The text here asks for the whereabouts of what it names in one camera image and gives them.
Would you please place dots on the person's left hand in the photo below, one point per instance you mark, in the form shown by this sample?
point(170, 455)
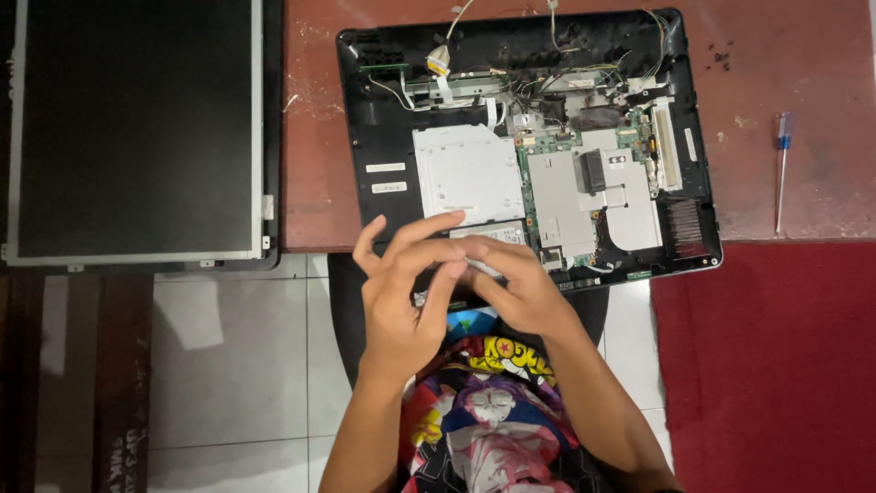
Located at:
point(393, 322)

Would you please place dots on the person's right hand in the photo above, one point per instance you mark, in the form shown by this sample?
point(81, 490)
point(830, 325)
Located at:
point(530, 298)

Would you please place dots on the silver hard drive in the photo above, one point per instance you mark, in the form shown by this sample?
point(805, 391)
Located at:
point(503, 233)

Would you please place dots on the silver metal shield plate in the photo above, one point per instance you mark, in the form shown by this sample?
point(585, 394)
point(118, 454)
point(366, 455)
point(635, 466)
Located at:
point(561, 198)

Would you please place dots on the colourful cartoon print shirt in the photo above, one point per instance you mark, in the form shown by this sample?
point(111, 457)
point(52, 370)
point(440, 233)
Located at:
point(489, 418)

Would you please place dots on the silver optical drive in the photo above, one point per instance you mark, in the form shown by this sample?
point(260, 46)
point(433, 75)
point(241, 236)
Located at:
point(469, 171)

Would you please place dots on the green laptop motherboard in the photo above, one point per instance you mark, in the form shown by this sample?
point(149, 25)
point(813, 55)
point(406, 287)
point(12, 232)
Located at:
point(540, 142)

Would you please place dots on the copper heatsink fins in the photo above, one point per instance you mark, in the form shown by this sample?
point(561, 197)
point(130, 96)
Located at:
point(686, 227)

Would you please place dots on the black opened laptop base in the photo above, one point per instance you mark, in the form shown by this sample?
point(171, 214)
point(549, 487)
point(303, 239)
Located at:
point(383, 137)

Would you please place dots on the silver card slot cage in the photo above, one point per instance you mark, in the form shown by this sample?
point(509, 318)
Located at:
point(665, 147)

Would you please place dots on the red carpet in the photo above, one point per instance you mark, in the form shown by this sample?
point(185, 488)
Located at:
point(766, 370)

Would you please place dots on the green memory module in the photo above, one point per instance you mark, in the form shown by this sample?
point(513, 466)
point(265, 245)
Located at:
point(383, 68)

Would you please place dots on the small black screws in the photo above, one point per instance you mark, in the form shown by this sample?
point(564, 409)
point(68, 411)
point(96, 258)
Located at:
point(721, 57)

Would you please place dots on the laptop screen panel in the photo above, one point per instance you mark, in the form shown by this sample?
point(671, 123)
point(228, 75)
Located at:
point(137, 130)

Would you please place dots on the dark wooden bench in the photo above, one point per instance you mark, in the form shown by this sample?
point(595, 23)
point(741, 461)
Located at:
point(75, 383)

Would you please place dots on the silver metal bracket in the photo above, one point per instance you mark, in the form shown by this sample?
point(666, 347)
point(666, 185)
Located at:
point(465, 87)

